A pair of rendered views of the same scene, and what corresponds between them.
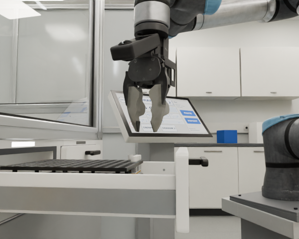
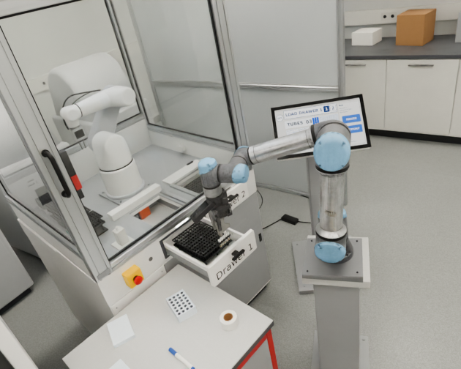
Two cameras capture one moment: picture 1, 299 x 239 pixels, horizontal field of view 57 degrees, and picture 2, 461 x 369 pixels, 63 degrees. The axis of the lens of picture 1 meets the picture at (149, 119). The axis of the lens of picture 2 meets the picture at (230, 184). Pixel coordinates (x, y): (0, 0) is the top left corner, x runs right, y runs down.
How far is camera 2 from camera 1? 1.44 m
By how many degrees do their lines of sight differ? 53
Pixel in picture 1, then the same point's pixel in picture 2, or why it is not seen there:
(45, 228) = not seen: hidden behind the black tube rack
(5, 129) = (171, 224)
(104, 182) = (194, 263)
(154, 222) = (315, 206)
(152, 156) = (310, 161)
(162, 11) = (211, 193)
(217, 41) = not seen: outside the picture
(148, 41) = (205, 211)
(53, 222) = not seen: hidden behind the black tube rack
